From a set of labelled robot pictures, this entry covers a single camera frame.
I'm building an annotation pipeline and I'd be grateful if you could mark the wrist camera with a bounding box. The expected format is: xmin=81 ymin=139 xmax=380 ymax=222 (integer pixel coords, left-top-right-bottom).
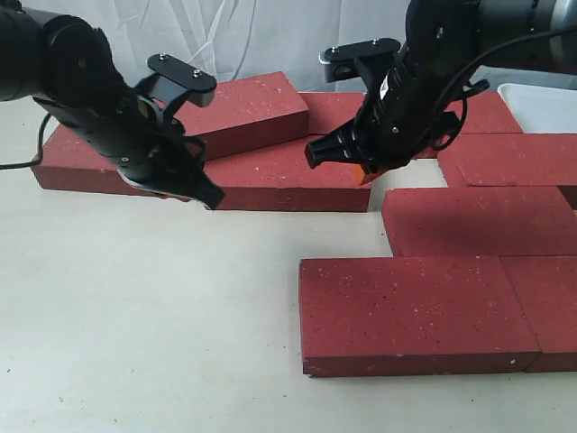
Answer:
xmin=319 ymin=38 xmax=401 ymax=88
xmin=135 ymin=52 xmax=217 ymax=114

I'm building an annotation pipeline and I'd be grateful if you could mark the red brick front large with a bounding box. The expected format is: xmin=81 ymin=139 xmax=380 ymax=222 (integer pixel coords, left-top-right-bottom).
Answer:
xmin=298 ymin=257 xmax=541 ymax=378

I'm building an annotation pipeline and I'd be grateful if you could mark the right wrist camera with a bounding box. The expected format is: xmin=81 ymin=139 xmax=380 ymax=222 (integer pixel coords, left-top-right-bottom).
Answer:
xmin=319 ymin=38 xmax=401 ymax=88

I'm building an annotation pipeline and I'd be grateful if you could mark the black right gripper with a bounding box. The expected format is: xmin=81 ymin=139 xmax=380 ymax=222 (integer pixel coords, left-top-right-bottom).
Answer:
xmin=305 ymin=67 xmax=461 ymax=187

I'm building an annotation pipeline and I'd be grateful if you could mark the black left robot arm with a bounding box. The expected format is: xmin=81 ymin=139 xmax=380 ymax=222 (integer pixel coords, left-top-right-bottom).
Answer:
xmin=1 ymin=1 xmax=224 ymax=209

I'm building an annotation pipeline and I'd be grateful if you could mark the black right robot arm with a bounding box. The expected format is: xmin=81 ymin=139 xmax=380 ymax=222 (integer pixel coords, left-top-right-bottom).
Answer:
xmin=305 ymin=0 xmax=576 ymax=182

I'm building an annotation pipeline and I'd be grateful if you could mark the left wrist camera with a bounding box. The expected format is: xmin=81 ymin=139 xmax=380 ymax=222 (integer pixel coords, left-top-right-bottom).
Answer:
xmin=135 ymin=52 xmax=217 ymax=114

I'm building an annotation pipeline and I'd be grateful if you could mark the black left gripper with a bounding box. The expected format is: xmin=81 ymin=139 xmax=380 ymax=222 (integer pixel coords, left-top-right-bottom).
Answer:
xmin=114 ymin=106 xmax=224 ymax=210

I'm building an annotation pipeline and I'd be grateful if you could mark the red brick right second row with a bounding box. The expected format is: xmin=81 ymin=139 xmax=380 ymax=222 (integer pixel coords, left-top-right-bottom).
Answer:
xmin=437 ymin=134 xmax=576 ymax=208

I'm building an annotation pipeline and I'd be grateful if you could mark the pale blue backdrop curtain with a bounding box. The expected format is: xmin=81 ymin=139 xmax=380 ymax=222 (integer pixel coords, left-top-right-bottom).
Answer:
xmin=23 ymin=0 xmax=408 ymax=92

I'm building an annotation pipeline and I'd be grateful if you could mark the red brick right third row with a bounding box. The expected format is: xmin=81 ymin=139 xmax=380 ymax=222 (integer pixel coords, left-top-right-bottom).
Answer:
xmin=382 ymin=187 xmax=576 ymax=257

